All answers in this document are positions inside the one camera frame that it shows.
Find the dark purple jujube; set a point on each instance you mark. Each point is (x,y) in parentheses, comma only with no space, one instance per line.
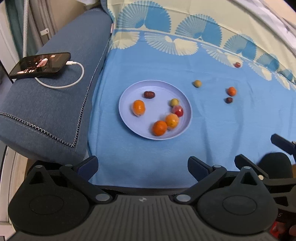
(229,100)

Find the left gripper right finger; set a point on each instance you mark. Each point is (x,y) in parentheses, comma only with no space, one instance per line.
(206,177)

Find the red cherry tomato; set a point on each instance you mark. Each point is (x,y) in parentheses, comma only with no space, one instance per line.
(237,65)
(177,110)

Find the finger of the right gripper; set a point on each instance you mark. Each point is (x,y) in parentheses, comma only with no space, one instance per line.
(283,144)
(241,161)

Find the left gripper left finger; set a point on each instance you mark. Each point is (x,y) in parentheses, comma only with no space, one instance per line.
(80,174)

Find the lavender round plate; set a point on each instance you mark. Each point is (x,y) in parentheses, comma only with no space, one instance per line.
(156,108)

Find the orange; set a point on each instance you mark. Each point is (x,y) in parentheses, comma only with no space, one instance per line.
(138,107)

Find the dark red jujube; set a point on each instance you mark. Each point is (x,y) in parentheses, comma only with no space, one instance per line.
(149,94)

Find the black smartphone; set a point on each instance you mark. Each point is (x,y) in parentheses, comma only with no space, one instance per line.
(39,65)

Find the orange tangerine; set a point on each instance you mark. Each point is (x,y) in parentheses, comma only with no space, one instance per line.
(159,128)
(172,121)
(231,91)

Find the white braided pole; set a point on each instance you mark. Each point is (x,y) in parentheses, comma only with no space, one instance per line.
(25,26)

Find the yellow-green longan fruit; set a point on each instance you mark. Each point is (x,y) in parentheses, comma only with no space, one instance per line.
(174,102)

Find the grey curtain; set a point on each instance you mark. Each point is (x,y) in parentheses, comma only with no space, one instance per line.
(41,22)

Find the blue fan-pattern cloth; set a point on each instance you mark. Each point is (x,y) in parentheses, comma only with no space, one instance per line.
(178,42)

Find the green-brown longan fruit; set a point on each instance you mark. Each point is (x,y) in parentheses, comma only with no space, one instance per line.
(197,83)

